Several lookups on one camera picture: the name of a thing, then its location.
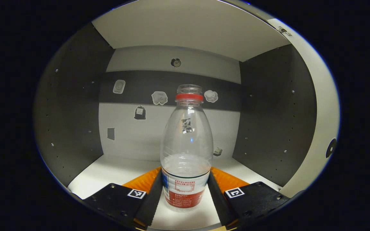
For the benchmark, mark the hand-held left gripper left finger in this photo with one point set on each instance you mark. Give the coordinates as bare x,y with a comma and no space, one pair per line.
153,199

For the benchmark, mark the black cat sticker cabinet door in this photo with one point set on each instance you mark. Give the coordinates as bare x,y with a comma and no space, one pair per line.
323,112

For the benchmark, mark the white and grey cabinet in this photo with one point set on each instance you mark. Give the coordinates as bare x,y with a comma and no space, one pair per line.
268,112

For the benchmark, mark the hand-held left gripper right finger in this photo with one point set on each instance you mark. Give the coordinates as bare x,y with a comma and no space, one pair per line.
215,199

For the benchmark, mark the white cabinet shelf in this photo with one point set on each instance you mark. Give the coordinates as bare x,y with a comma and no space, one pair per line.
108,173
185,29

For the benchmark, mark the clear plastic bottle red label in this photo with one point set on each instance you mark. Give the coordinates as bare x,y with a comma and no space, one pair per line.
186,144

